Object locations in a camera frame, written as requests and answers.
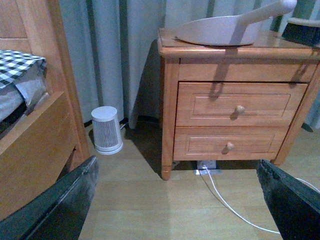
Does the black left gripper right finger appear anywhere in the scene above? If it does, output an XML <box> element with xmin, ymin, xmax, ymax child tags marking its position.
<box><xmin>256</xmin><ymin>159</ymin><xmax>320</xmax><ymax>240</ymax></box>

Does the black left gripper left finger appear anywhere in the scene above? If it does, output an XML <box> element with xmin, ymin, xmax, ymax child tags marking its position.
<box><xmin>0</xmin><ymin>156</ymin><xmax>99</xmax><ymax>240</ymax></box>

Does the beige plastic dustpan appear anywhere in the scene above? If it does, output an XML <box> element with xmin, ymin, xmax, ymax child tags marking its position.
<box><xmin>174</xmin><ymin>0</ymin><xmax>297</xmax><ymax>47</ymax></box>

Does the white small fan heater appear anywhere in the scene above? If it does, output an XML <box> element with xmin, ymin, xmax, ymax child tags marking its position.
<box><xmin>91</xmin><ymin>106</ymin><xmax>124</xmax><ymax>155</ymax></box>

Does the white power strip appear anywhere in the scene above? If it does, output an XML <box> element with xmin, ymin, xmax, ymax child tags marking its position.
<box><xmin>193</xmin><ymin>160</ymin><xmax>222</xmax><ymax>175</ymax></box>

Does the wooden nightstand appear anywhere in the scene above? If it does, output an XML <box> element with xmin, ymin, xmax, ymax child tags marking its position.
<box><xmin>157</xmin><ymin>28</ymin><xmax>320</xmax><ymax>180</ymax></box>

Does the lower nightstand drawer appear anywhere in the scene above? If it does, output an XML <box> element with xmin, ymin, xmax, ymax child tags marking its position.
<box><xmin>173</xmin><ymin>126</ymin><xmax>288</xmax><ymax>161</ymax></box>

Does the grey mattress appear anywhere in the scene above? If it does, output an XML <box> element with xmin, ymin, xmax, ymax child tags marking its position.
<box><xmin>0</xmin><ymin>72</ymin><xmax>49</xmax><ymax>121</ymax></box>

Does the black white checkered bedsheet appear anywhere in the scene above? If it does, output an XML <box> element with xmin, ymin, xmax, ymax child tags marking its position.
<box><xmin>0</xmin><ymin>50</ymin><xmax>47</xmax><ymax>90</ymax></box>

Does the black bristle hand brush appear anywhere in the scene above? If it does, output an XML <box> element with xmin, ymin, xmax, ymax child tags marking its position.
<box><xmin>282</xmin><ymin>17</ymin><xmax>320</xmax><ymax>48</ymax></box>

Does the grey curtain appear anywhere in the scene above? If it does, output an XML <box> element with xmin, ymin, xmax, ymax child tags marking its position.
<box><xmin>58</xmin><ymin>0</ymin><xmax>320</xmax><ymax>130</ymax></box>

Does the white power cable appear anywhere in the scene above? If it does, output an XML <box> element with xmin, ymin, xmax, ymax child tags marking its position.
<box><xmin>202</xmin><ymin>164</ymin><xmax>320</xmax><ymax>235</ymax></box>

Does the wooden bed frame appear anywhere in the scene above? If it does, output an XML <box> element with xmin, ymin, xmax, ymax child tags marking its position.
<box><xmin>0</xmin><ymin>0</ymin><xmax>90</xmax><ymax>219</ymax></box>

